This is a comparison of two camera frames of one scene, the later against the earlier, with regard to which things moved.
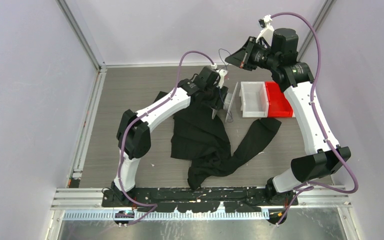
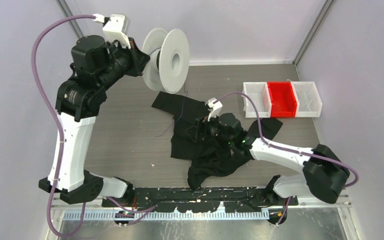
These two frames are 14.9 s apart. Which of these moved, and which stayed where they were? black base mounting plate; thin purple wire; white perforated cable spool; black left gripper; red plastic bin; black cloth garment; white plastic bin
Moved: white perforated cable spool; black left gripper; thin purple wire
Stayed: red plastic bin; white plastic bin; black base mounting plate; black cloth garment
